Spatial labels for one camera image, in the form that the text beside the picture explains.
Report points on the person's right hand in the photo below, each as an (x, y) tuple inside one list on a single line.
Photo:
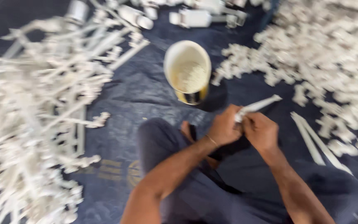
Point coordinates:
[(261, 132)]

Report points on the person's bare foot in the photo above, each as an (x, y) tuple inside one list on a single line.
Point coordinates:
[(185, 130)]

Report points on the white plastic sprue stick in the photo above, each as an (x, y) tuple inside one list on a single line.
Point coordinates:
[(256, 106)]

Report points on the group of large white fittings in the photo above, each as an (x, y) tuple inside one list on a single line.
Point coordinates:
[(208, 14)]

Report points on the heap of white sprue frames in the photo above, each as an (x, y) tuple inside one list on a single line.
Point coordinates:
[(33, 124)]

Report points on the person's right fingers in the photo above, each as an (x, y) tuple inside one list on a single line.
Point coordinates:
[(248, 124)]

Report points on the heap of small white parts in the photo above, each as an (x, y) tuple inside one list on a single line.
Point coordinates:
[(318, 65)]

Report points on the person's dark grey trousers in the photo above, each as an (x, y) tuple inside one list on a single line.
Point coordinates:
[(197, 193)]

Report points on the white plastic pipe fitting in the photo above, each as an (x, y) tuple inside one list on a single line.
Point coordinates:
[(135, 17)]

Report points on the white and yellow plastic bucket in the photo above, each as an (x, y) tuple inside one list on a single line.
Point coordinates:
[(187, 73)]

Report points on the dark blue tarpaulin sheet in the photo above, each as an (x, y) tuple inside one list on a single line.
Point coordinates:
[(141, 90)]

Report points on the person's left hand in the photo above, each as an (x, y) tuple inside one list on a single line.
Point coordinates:
[(224, 127)]

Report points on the bare white plastic runner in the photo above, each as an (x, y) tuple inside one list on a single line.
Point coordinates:
[(325, 147), (308, 140)]

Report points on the person's left fingers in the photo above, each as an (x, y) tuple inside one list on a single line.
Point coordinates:
[(233, 112)]

